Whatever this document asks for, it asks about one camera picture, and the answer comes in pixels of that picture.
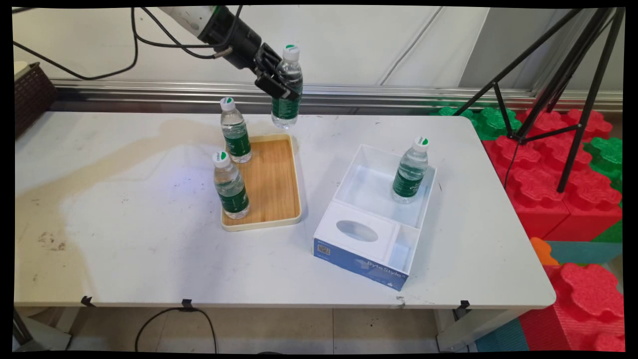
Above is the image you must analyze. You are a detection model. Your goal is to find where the black tripod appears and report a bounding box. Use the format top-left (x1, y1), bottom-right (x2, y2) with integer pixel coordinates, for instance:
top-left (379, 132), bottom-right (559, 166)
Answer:
top-left (453, 7), bottom-right (625, 193)

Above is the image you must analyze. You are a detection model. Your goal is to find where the thin black hanging cable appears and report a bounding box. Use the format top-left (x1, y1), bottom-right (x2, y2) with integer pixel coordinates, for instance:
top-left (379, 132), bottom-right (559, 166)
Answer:
top-left (12, 7), bottom-right (140, 81)

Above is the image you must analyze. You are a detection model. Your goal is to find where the clear green-label water bottle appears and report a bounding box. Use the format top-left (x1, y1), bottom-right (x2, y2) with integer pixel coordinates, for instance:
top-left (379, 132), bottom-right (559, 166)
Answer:
top-left (212, 151), bottom-right (251, 220)
top-left (271, 44), bottom-right (304, 129)
top-left (220, 97), bottom-right (253, 164)
top-left (391, 136), bottom-right (430, 204)

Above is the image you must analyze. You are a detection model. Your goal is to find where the white and blue cardboard box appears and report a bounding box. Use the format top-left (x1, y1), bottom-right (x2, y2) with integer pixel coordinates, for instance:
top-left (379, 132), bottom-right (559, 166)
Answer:
top-left (313, 144), bottom-right (437, 292)

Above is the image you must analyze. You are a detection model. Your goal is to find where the black cable under table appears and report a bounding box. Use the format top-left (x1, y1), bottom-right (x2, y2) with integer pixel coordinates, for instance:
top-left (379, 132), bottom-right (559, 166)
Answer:
top-left (135, 307), bottom-right (218, 354)

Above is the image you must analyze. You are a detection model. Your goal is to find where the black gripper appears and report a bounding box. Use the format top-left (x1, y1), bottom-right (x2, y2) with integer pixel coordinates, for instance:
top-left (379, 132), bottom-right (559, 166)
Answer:
top-left (198, 6), bottom-right (301, 101)

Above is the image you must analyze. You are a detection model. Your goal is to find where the orange foam piece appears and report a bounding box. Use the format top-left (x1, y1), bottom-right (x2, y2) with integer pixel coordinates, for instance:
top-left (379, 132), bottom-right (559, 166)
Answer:
top-left (529, 237), bottom-right (559, 266)

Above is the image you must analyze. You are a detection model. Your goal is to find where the brown wicker basket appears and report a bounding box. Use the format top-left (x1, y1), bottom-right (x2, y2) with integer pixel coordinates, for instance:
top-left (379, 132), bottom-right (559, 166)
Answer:
top-left (14, 62), bottom-right (56, 138)

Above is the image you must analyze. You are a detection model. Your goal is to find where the blue foam mat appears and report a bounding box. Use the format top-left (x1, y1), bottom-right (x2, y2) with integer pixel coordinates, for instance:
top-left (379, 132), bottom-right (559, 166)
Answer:
top-left (474, 318), bottom-right (530, 353)

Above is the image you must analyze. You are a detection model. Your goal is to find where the red foam block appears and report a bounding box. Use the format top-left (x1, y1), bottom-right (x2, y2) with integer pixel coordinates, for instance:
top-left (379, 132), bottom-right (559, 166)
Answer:
top-left (516, 108), bottom-right (613, 148)
top-left (518, 263), bottom-right (626, 353)
top-left (541, 167), bottom-right (624, 242)
top-left (481, 135), bottom-right (571, 240)

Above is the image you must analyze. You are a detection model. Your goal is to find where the green foam block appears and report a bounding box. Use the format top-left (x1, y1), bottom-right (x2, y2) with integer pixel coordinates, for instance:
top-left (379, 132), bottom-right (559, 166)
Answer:
top-left (583, 137), bottom-right (624, 193)
top-left (431, 106), bottom-right (522, 141)
top-left (591, 219), bottom-right (624, 243)

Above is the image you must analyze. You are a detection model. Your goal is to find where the wooden tray with cream rim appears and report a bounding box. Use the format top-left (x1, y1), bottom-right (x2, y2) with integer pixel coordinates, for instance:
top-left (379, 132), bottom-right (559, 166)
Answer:
top-left (221, 133), bottom-right (303, 232)

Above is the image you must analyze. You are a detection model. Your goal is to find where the black cable with silver plug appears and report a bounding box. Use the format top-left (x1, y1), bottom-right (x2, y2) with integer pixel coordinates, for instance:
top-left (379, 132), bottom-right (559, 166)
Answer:
top-left (133, 7), bottom-right (244, 59)

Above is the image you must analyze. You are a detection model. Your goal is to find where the teal foam mat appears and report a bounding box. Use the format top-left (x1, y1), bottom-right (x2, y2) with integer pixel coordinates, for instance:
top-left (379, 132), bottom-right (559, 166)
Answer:
top-left (546, 241), bottom-right (624, 265)

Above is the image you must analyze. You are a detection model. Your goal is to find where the white table leg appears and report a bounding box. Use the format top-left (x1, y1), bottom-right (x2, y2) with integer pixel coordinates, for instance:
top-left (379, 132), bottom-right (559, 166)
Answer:
top-left (436, 308), bottom-right (524, 352)

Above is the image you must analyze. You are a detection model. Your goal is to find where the silver metal wall rail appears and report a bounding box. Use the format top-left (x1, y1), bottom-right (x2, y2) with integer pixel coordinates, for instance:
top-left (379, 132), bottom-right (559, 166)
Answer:
top-left (50, 80), bottom-right (624, 113)

